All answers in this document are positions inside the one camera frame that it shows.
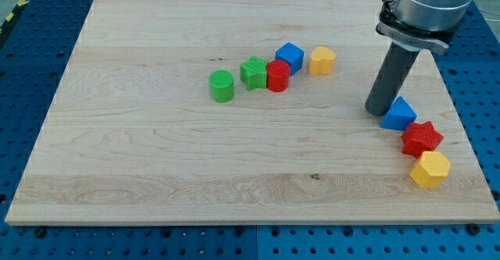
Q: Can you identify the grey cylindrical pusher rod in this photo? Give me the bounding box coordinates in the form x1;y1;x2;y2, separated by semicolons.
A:
365;42;419;116

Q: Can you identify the blue triangle block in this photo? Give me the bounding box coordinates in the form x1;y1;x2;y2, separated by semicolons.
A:
380;97;417;131

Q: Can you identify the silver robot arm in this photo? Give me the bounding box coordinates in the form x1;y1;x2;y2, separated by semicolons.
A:
365;0;473;116

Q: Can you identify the red star block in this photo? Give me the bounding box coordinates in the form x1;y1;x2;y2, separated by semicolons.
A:
401;121;444;158

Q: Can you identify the green star block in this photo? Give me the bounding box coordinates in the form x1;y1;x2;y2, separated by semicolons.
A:
240;55;269;91

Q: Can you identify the yellow heart block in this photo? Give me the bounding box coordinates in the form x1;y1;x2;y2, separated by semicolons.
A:
308;46;337;76

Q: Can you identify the blue cube block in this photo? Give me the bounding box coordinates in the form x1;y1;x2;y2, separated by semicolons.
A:
275;42;305;76

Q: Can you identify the yellow hexagon block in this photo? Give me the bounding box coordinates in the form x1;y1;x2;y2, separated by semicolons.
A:
409;151;452;188

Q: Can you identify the red cylinder block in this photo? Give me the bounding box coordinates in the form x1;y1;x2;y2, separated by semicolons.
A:
266;59;291;92

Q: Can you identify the wooden board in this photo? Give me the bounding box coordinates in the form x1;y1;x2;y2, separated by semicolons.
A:
5;0;499;226

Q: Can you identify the green cylinder block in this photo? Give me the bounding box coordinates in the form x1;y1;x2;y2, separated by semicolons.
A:
209;69;234;103

